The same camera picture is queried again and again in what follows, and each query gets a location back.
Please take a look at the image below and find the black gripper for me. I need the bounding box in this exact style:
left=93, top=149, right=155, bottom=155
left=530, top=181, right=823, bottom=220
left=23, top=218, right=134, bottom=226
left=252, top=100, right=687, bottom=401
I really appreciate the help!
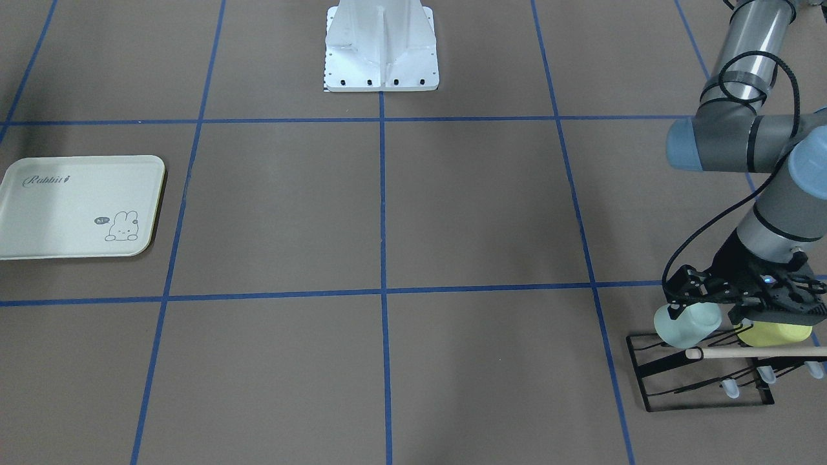
left=662, top=232, right=826, bottom=325

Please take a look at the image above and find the pale green cup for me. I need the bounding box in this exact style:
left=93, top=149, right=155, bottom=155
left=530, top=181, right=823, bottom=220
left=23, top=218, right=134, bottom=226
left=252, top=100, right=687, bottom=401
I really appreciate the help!
left=653, top=303, right=722, bottom=349

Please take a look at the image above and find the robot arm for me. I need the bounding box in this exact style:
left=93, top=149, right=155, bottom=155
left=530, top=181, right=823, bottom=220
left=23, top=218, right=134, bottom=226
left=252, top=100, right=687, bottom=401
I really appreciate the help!
left=661, top=1, right=826, bottom=326

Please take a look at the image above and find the yellow cup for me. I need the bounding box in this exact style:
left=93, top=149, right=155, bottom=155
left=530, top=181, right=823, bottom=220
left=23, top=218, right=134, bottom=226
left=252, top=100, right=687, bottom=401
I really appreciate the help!
left=735, top=321, right=813, bottom=347

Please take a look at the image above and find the cream rabbit tray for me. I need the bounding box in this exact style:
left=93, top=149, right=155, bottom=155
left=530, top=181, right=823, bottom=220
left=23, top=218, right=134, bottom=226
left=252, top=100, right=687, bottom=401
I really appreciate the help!
left=1, top=155, right=166, bottom=261

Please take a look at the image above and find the black wire cup rack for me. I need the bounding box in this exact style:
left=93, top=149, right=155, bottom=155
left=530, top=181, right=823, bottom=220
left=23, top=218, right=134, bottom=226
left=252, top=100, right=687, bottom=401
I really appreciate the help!
left=625, top=324, right=825, bottom=413

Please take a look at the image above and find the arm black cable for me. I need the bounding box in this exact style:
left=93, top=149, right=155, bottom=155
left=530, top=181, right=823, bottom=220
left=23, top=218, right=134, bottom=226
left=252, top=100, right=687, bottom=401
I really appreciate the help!
left=662, top=0, right=802, bottom=298

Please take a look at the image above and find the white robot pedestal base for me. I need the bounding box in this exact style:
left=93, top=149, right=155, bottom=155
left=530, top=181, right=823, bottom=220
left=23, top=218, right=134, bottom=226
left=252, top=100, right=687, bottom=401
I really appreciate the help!
left=323, top=1, right=440, bottom=92

